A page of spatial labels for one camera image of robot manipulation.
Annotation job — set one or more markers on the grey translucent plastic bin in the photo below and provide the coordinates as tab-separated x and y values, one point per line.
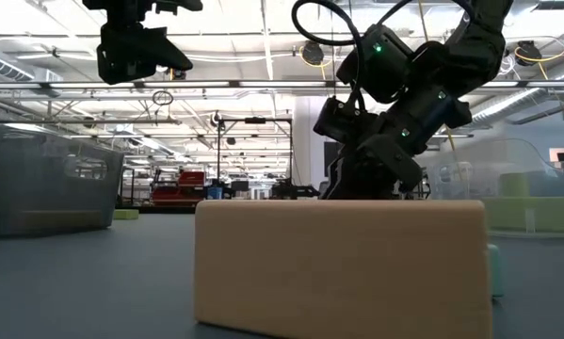
37	179

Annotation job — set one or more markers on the yellow cylinder block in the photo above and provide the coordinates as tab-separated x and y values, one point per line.
514	184

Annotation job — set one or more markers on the black metal frame rig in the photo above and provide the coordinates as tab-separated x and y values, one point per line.
219	155

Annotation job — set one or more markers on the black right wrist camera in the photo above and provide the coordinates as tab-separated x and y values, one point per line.
343	120

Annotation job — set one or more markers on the teal rectangular block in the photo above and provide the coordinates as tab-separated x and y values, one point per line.
496	270

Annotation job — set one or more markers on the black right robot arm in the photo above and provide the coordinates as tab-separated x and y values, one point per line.
479	47

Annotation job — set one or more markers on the white pillar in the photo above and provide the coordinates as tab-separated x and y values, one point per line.
305	150

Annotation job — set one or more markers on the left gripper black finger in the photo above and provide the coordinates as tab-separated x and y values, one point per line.
131	54

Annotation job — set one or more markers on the long yellow block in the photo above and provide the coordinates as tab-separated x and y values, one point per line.
526	214

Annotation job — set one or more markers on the small blue bin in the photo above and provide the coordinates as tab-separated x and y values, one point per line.
214	192

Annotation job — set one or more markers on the black background robot arm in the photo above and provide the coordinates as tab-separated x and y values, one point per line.
293	190

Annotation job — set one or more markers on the clear plastic bin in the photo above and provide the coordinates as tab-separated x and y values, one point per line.
456	207

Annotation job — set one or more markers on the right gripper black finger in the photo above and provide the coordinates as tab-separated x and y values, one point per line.
378	188
343	181

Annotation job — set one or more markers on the red tool cabinet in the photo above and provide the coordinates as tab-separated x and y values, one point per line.
180	193

